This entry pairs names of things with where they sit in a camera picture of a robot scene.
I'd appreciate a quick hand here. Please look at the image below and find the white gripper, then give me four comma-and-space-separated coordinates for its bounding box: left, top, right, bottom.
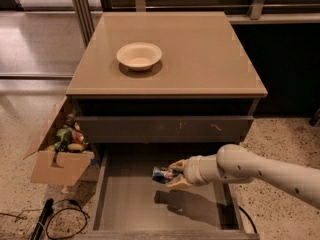
166, 156, 207, 190

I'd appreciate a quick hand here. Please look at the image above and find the blue redbull can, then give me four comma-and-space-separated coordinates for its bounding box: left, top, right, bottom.
152, 167, 179, 184

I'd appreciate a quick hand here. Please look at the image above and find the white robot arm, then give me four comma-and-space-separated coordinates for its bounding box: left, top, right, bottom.
167, 144, 320, 208

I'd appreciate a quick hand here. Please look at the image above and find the closed grey top drawer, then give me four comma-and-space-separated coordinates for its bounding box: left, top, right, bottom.
78, 116, 253, 143

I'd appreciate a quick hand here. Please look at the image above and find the open grey middle drawer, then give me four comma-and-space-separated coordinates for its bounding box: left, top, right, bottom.
76, 144, 260, 240

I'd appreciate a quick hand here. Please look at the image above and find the grey drawer cabinet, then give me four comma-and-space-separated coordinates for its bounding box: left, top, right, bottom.
67, 12, 267, 158

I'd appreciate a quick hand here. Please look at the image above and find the red packet in box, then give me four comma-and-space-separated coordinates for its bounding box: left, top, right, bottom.
72, 131, 85, 144

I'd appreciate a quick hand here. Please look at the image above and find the yellow banana in box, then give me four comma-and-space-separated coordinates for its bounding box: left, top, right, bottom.
67, 143, 86, 152

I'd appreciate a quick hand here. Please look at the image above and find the cardboard box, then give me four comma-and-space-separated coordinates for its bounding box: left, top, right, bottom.
24, 97, 97, 186

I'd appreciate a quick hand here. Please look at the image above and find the green item in box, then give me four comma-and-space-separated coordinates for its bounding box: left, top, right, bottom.
56, 128, 72, 143

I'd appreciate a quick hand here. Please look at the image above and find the white paper bowl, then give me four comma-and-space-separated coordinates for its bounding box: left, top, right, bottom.
116, 42, 162, 71

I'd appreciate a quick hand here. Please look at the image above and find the black bar on floor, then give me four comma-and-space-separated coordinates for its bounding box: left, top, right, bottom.
29, 198, 54, 240

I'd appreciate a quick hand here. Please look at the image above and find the black cable right floor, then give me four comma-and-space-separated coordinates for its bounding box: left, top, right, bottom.
239, 206, 259, 235

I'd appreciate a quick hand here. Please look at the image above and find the black cable floor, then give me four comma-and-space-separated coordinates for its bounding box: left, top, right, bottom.
0, 198, 92, 240
239, 206, 259, 235

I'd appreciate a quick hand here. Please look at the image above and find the black cable left floor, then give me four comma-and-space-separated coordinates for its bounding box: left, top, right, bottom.
0, 198, 92, 240

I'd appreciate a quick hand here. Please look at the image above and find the metal window frame post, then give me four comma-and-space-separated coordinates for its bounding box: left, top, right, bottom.
72, 0, 94, 47

